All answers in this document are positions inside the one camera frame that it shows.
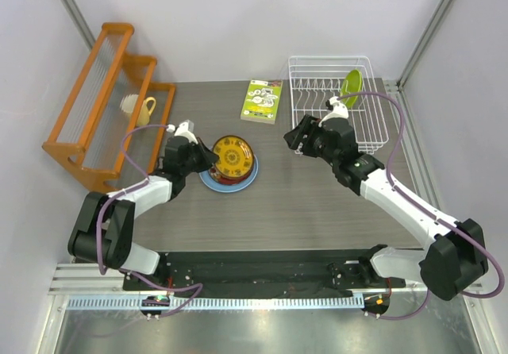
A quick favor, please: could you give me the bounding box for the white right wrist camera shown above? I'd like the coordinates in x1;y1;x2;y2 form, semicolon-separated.
319;96;348;127

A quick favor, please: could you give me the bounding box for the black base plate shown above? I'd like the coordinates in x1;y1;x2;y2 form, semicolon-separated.
121;248;408;300

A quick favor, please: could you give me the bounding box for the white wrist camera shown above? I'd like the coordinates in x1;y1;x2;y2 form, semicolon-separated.
319;96;348;127
166;120;198;144

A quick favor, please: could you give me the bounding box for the white ribbed cup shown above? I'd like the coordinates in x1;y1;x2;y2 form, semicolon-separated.
120;94;138;115

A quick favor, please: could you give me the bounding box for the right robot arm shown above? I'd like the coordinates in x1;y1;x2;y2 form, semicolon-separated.
283;115;488;301

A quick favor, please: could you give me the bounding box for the green paperback book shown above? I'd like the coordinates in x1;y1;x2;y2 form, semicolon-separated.
240;79;283;125

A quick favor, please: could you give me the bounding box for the left aluminium frame post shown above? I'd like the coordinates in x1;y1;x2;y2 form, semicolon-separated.
60;0;96;50

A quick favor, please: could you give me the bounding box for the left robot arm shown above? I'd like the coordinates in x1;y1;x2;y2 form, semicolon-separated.
67;137;218;290

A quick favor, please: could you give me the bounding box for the orange wooden shelf rack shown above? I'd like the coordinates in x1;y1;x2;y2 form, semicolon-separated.
42;22;176;192

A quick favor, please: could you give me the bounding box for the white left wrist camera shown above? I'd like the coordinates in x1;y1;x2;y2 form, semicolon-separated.
166;120;198;144

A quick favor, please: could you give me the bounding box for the yellow patterned plate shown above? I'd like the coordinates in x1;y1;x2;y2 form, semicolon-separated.
210;134;253;178

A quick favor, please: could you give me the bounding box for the perforated cable duct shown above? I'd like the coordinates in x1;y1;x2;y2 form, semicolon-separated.
67;294;364;311

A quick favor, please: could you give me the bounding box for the white wire dish rack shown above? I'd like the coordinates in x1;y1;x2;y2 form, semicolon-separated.
288;56;389;154

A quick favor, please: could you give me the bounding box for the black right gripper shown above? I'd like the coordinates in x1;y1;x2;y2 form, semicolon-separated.
285;114;339;167

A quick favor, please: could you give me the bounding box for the lime green plate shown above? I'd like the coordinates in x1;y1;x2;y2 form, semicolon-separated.
340;69;363;96

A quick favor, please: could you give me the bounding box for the aluminium frame post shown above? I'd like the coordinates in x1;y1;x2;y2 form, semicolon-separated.
60;0;96;50
396;0;456;92

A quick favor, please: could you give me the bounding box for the light blue plate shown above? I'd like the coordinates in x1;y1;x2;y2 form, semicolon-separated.
198;156;259;194

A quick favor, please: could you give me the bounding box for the yellow mug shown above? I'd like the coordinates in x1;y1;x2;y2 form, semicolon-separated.
136;97;156;127

